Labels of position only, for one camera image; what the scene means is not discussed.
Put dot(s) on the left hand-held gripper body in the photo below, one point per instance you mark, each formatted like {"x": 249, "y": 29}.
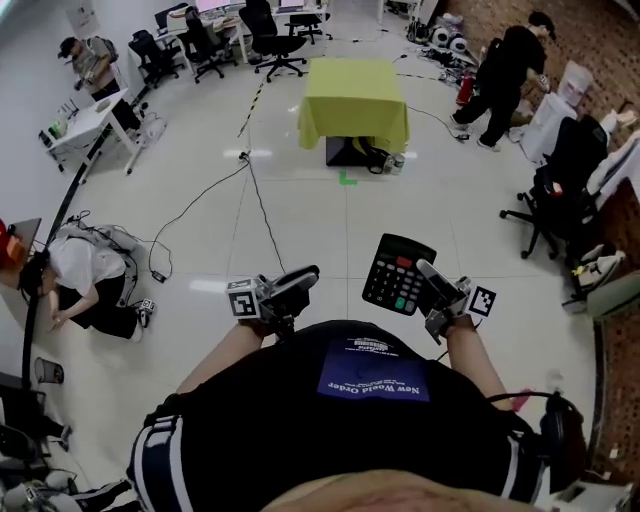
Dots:
{"x": 242, "y": 300}

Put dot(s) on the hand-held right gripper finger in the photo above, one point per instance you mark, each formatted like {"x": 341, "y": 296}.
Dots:
{"x": 425, "y": 266}

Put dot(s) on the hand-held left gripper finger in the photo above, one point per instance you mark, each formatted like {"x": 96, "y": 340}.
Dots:
{"x": 297, "y": 300}
{"x": 300, "y": 279}

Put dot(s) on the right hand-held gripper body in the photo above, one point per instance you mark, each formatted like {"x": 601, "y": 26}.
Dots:
{"x": 480, "y": 300}

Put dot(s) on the black calculator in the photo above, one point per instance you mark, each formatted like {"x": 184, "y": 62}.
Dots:
{"x": 387, "y": 280}

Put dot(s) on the person's right forearm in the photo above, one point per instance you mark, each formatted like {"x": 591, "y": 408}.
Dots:
{"x": 472, "y": 360}

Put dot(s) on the dark shoulder bag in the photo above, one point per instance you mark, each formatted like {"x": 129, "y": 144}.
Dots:
{"x": 560, "y": 440}

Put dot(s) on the person's left forearm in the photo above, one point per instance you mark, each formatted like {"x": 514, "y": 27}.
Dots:
{"x": 220, "y": 355}

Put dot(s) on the black power adapter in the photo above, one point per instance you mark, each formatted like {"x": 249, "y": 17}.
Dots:
{"x": 160, "y": 276}

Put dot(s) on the metal can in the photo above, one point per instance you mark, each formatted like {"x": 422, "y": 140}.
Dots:
{"x": 396, "y": 164}

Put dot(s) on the white backpack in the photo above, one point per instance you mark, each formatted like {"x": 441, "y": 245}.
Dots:
{"x": 600, "y": 265}

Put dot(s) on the person's black printed t-shirt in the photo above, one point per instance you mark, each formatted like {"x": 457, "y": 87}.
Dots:
{"x": 250, "y": 425}

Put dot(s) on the floor power strip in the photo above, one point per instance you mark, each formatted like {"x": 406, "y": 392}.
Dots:
{"x": 244, "y": 156}

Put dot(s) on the black office chair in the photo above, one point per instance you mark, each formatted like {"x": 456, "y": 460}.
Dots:
{"x": 200, "y": 35}
{"x": 305, "y": 22}
{"x": 262, "y": 30}
{"x": 565, "y": 165}
{"x": 145, "y": 52}

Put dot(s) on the black yellow striped floor strip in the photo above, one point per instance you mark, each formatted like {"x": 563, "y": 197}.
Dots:
{"x": 417, "y": 76}
{"x": 252, "y": 107}

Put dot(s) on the red fire extinguisher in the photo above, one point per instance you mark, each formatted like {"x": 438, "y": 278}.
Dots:
{"x": 466, "y": 90}

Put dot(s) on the yellow-green tablecloth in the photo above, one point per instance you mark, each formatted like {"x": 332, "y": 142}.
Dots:
{"x": 352, "y": 100}

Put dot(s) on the white cloth covered table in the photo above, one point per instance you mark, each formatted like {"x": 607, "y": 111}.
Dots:
{"x": 620, "y": 165}
{"x": 547, "y": 125}

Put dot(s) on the white floor appliance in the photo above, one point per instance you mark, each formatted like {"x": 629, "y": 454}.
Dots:
{"x": 150, "y": 132}

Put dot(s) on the person's head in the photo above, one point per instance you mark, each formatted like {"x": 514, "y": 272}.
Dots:
{"x": 400, "y": 495}

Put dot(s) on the grey laptop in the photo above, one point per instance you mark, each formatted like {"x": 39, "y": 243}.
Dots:
{"x": 30, "y": 232}

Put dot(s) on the white round robot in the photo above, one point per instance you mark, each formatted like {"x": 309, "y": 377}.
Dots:
{"x": 440, "y": 36}
{"x": 459, "y": 42}

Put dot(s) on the small white desk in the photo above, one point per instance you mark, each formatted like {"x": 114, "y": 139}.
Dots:
{"x": 95, "y": 117}

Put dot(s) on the pink white box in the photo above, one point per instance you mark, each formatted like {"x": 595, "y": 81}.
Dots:
{"x": 575, "y": 82}

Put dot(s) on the long white desk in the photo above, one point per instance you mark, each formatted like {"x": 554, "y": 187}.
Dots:
{"x": 243, "y": 45}

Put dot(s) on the open laptop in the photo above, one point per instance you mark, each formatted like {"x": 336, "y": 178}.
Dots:
{"x": 291, "y": 5}

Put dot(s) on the computer monitor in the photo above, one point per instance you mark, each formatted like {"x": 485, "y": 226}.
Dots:
{"x": 220, "y": 4}

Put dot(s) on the white wall poster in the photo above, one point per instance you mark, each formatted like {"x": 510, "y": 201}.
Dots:
{"x": 82, "y": 17}

